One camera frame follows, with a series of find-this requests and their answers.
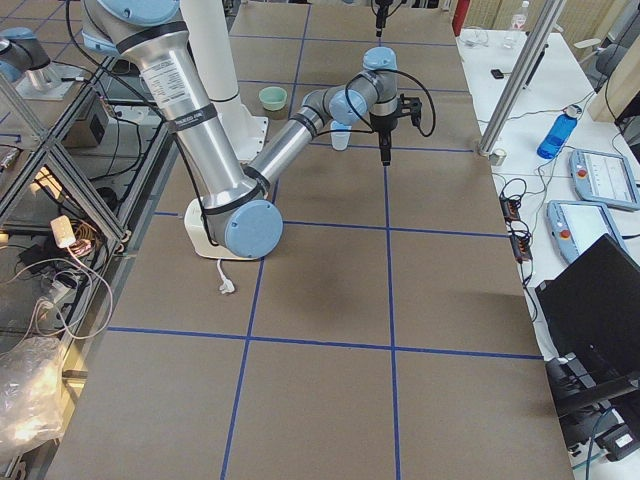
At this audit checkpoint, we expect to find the white toaster plug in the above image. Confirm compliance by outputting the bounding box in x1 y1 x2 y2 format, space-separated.
216 259 236 295

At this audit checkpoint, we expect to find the black laptop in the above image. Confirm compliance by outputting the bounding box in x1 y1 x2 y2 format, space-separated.
535 234 639 375

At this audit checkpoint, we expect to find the cream toaster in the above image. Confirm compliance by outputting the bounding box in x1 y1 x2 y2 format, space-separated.
184 199 266 263

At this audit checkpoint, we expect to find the crumpled clear plastic bag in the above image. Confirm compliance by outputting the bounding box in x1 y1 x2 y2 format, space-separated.
1 337 63 458

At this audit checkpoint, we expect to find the light blue cup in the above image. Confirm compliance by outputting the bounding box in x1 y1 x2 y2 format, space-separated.
331 131 350 151
330 120 351 150

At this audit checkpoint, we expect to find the small metal cylinder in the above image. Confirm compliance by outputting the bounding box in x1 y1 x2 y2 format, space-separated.
489 148 507 166

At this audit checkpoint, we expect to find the green bowl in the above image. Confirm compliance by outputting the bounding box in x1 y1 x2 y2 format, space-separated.
258 86 288 111

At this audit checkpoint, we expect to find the blue water bottle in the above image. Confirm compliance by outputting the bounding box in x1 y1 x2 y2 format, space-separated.
536 104 583 160

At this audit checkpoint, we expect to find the aluminium frame post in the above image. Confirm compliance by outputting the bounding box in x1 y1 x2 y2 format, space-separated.
477 0 566 166

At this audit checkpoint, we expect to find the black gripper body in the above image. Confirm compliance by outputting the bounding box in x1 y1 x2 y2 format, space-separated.
371 0 394 10
369 94 422 131

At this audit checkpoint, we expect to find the clear plastic bottle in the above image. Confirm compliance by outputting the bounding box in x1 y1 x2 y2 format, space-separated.
510 0 529 31

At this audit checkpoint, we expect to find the teach pendant tablet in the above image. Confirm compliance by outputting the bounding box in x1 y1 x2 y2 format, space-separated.
569 149 639 211
546 200 627 263

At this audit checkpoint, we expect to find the black braided right cable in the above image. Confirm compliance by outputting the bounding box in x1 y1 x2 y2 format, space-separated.
344 69 436 139

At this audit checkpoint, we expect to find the far teach pendant tablet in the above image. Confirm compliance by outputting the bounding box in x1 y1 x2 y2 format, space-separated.
569 149 639 211

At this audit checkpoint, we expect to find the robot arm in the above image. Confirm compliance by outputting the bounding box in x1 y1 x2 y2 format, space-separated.
82 1 409 259

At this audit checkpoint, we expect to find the near teach pendant tablet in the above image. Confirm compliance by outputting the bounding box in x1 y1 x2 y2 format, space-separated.
546 200 627 263

